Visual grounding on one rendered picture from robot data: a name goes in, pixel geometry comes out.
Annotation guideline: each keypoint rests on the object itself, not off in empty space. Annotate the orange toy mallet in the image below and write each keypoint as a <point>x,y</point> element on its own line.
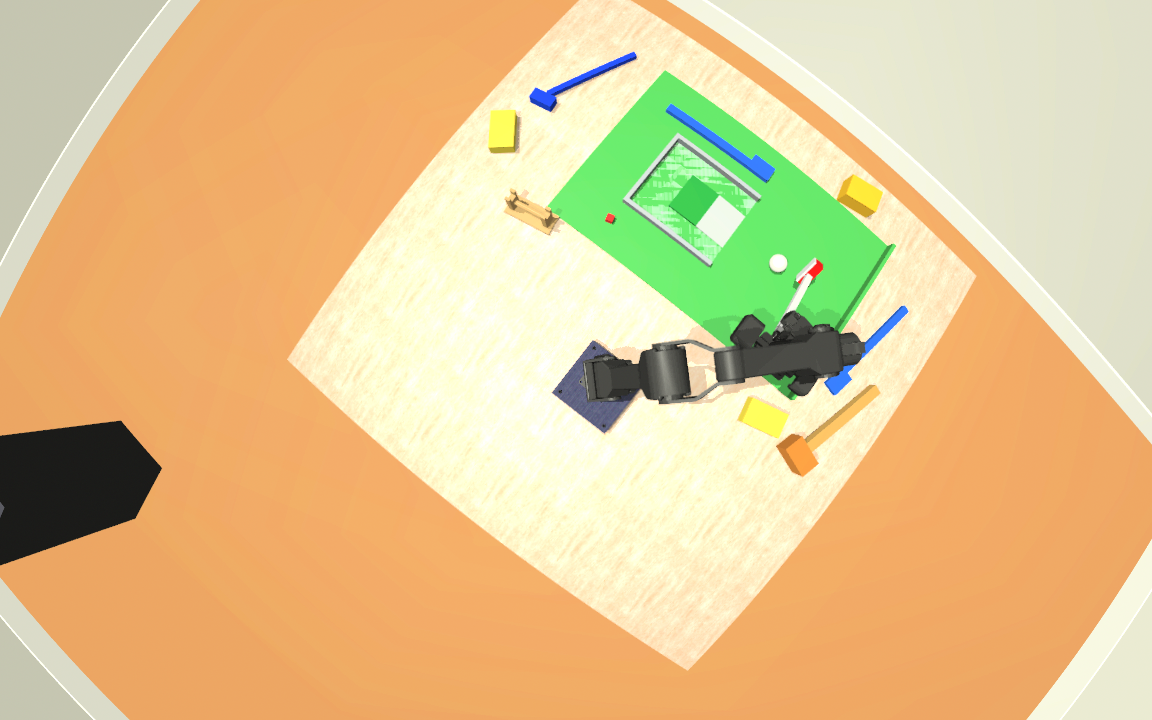
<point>797,452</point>

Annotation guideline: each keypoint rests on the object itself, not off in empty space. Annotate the green flat mat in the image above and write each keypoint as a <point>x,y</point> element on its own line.
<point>794,217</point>

